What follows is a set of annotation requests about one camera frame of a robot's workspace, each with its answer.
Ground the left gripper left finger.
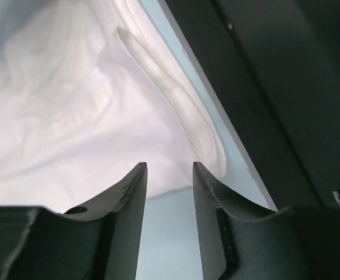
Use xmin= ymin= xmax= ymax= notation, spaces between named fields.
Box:
xmin=0 ymin=163 xmax=147 ymax=279

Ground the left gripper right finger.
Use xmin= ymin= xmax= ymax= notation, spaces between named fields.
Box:
xmin=193 ymin=162 xmax=340 ymax=279

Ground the white t-shirt with robot print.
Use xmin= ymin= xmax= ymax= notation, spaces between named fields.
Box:
xmin=0 ymin=1 xmax=226 ymax=212

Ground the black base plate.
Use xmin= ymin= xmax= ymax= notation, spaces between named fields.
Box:
xmin=160 ymin=1 xmax=340 ymax=208

